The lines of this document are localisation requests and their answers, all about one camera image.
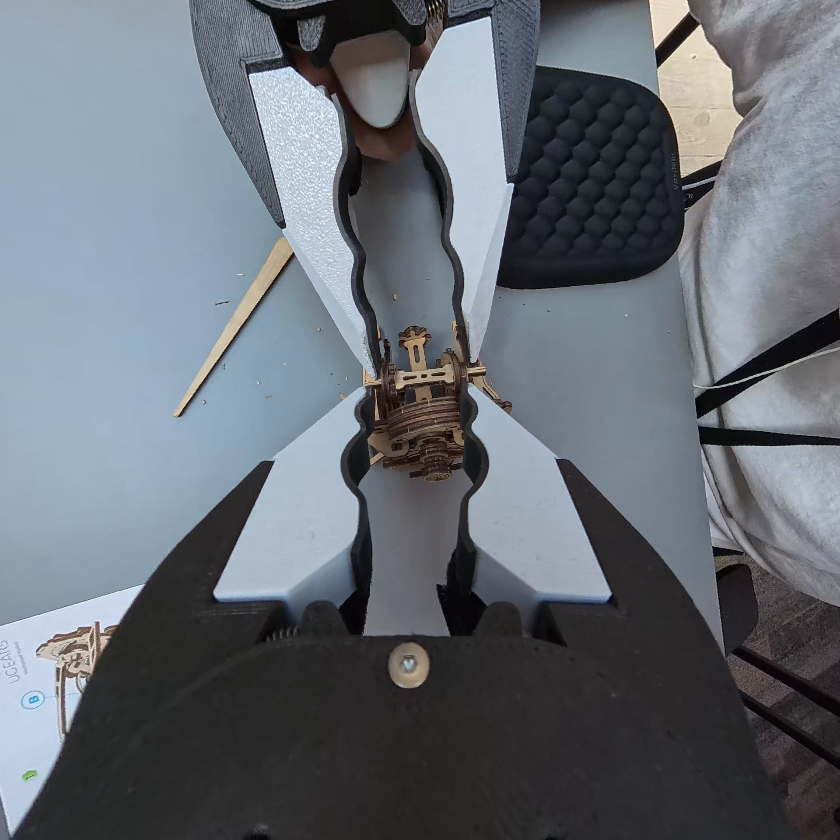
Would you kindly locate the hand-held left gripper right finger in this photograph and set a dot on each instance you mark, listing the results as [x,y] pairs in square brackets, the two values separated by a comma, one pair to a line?
[531,525]

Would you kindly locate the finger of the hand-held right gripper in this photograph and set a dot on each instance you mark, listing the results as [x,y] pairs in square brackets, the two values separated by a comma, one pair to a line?
[472,164]
[302,197]

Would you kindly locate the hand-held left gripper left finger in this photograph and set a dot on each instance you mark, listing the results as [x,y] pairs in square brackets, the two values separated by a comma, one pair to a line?
[289,525]

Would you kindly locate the wooden mechanical model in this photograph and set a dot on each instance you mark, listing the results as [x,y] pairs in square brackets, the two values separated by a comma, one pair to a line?
[420,420]

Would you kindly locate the grey desk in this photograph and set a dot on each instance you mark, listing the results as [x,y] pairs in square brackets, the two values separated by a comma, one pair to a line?
[98,197]

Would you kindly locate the person's right hand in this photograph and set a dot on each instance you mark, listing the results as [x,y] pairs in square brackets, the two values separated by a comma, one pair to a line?
[384,145]

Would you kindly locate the black honeycomb cushion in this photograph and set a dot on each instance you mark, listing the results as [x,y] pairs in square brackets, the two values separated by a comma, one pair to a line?
[590,184]

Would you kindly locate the thin wooden stick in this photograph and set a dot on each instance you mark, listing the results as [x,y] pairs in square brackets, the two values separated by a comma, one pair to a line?
[243,315]

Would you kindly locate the black office chair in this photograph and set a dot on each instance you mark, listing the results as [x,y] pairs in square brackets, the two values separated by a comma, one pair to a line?
[738,610]

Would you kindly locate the person's white sweatshirt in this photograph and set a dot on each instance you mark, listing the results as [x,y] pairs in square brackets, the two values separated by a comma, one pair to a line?
[774,262]

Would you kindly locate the assembly instruction booklet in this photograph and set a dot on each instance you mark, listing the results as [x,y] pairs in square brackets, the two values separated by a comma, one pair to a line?
[39,722]

